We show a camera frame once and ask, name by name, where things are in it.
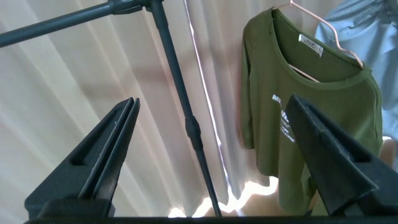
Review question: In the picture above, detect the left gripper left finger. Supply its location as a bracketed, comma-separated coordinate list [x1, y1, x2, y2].
[24, 97, 141, 219]

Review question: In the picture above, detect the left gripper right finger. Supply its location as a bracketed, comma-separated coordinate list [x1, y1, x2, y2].
[285, 95, 398, 217]

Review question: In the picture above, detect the green printed shirt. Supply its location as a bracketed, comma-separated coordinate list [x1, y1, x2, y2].
[241, 7, 384, 217]

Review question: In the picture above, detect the pale grey garment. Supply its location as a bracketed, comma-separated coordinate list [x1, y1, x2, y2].
[314, 0, 398, 172]

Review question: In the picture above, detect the pink clothes hanger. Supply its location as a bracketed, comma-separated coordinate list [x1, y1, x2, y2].
[272, 0, 364, 83]

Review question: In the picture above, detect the black clothes rack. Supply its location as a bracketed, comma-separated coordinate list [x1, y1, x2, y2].
[0, 0, 223, 218]

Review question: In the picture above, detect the beige curtain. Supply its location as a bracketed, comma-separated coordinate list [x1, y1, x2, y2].
[0, 0, 346, 218]

